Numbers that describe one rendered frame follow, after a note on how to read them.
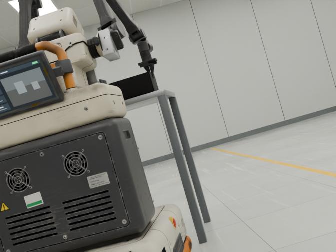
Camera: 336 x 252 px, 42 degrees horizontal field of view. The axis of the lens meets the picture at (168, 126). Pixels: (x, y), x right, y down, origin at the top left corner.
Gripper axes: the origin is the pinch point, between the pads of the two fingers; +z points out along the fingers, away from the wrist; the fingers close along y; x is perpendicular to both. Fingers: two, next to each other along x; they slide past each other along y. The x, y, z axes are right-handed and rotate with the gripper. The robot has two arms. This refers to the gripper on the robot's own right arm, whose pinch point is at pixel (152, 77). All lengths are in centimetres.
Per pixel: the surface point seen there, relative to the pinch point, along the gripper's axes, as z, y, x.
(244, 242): 89, -24, 38
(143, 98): 10.9, 4.7, 19.9
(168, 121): 25.6, -4.2, 20.4
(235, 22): -117, -101, -673
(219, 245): 89, -12, 32
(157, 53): -102, 65, -641
